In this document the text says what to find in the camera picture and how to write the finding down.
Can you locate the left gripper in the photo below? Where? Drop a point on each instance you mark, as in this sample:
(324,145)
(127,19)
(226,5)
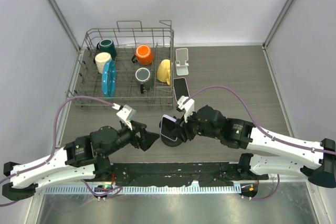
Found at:
(148,138)

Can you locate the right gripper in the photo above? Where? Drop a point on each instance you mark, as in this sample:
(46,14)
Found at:
(185,133)

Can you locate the black round-base phone stand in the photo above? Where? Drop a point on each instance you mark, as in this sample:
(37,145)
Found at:
(168,142)

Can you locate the phone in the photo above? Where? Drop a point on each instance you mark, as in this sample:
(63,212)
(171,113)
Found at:
(180,88)
(167,125)

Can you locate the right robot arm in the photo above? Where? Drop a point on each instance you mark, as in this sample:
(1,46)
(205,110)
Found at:
(289,156)

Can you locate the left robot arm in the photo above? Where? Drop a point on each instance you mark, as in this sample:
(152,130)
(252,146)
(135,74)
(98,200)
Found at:
(86,158)

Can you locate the phone in pink case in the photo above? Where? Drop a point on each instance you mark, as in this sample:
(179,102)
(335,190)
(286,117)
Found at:
(180,88)

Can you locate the white folding phone stand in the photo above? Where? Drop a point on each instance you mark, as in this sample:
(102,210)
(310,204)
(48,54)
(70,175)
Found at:
(181,61)

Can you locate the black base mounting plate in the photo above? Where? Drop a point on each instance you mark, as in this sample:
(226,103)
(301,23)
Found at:
(207,174)

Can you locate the grey mug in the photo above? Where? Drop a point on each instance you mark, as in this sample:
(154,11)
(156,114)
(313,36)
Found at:
(144,78)

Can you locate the yellow mug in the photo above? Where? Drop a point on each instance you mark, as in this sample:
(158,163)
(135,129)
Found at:
(163,73)

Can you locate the blue dotted plate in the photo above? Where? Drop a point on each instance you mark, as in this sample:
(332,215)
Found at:
(109,79)

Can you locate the orange mug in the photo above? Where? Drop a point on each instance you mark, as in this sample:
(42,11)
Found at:
(143,55)

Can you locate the cream ribbed mug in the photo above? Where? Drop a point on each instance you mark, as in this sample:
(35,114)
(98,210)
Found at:
(101,59)

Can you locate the dark green mug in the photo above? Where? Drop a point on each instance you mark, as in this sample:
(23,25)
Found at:
(107,45)

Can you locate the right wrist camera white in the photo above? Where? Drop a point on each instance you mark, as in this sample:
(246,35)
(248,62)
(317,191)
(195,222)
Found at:
(186,105)

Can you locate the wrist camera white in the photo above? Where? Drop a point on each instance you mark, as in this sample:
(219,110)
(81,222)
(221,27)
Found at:
(186,105)
(125,114)

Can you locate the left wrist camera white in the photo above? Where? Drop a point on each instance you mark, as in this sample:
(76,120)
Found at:
(125,114)

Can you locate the white slotted cable duct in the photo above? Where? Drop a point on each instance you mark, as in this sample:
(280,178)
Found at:
(77,189)

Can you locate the grey wire dish rack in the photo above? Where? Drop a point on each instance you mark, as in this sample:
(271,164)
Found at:
(127,36)

